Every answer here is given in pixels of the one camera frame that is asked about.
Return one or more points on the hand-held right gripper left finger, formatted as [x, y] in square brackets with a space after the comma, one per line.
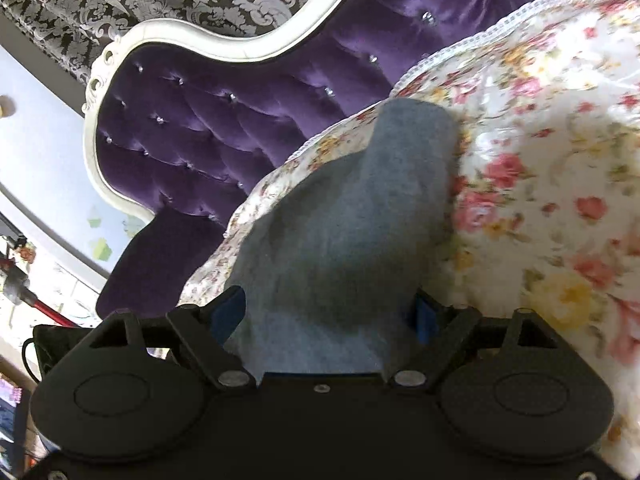
[227, 312]

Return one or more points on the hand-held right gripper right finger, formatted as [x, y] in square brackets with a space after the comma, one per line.
[426, 321]

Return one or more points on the grey-blue argyle sweater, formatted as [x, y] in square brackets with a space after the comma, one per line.
[345, 240]

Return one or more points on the black bag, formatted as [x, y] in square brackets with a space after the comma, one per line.
[55, 347]

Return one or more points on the floral blanket with lace trim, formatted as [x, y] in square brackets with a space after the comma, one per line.
[550, 170]

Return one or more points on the red stick vacuum cleaner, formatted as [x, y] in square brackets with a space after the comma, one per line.
[30, 292]

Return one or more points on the green wall sticker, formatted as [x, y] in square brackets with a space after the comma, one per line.
[101, 249]

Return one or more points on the purple tufted sofa white frame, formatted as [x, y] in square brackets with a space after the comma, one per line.
[210, 125]

